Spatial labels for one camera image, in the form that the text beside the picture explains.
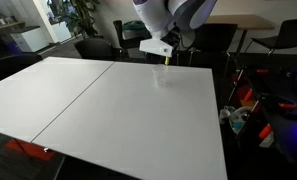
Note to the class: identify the small white cup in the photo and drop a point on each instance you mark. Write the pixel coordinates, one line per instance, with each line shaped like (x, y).
(224, 114)

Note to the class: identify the clear plastic measuring cup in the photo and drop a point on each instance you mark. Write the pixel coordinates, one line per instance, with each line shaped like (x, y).
(160, 78)

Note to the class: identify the black office chair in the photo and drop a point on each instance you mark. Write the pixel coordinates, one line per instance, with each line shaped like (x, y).
(288, 33)
(118, 33)
(94, 49)
(8, 66)
(214, 36)

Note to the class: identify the yellow highlighter marker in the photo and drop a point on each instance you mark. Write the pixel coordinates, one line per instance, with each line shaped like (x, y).
(167, 61)

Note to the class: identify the red floor mat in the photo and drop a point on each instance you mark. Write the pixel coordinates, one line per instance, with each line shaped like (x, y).
(28, 149)

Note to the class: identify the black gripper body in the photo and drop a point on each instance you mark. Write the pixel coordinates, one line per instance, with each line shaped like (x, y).
(173, 39)

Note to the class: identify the green potted plant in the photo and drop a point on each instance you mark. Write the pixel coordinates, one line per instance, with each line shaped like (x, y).
(83, 18)

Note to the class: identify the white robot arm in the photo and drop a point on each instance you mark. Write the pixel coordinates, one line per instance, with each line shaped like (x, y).
(161, 13)

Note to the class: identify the clear plastic container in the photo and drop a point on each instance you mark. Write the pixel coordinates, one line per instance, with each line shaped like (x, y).
(238, 120)

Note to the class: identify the wooden meeting table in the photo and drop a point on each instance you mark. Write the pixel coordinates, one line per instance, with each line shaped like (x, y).
(241, 20)

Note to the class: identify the white low cabinet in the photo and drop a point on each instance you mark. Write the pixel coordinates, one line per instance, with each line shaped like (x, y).
(29, 39)

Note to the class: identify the green bag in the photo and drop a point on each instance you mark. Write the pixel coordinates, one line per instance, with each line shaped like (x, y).
(133, 24)

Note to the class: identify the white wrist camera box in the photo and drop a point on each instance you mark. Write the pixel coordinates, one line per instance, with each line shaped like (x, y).
(154, 46)

